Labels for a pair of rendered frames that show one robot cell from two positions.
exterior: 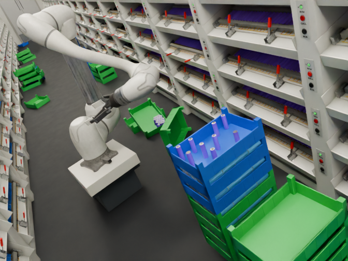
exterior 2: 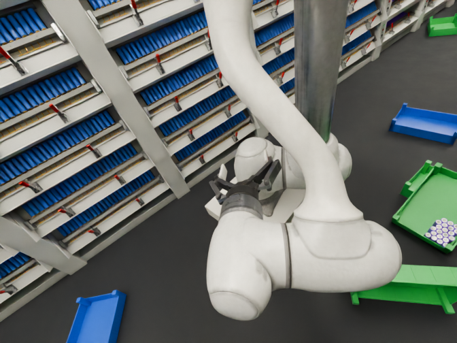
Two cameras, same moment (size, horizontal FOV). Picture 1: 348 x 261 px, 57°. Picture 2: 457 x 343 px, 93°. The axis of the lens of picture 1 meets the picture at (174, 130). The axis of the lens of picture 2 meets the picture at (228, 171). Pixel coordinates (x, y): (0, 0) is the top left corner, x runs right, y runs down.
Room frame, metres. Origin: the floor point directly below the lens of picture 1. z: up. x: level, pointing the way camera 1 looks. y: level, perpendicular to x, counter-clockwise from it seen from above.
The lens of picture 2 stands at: (1.48, -0.09, 1.01)
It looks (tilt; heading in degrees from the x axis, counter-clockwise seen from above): 44 degrees down; 83
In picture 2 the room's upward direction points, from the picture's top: 20 degrees counter-clockwise
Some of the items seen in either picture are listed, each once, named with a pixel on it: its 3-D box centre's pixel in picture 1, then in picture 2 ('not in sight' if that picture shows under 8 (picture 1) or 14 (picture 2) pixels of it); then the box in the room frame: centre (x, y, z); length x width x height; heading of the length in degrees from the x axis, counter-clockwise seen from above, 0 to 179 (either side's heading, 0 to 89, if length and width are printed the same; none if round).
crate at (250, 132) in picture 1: (215, 141); not in sight; (0.99, -0.13, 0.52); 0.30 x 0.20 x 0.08; 114
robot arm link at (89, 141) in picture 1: (87, 135); (258, 166); (1.67, 0.47, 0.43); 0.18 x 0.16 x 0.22; 150
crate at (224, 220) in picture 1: (230, 187); not in sight; (0.99, -0.13, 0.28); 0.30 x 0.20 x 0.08; 114
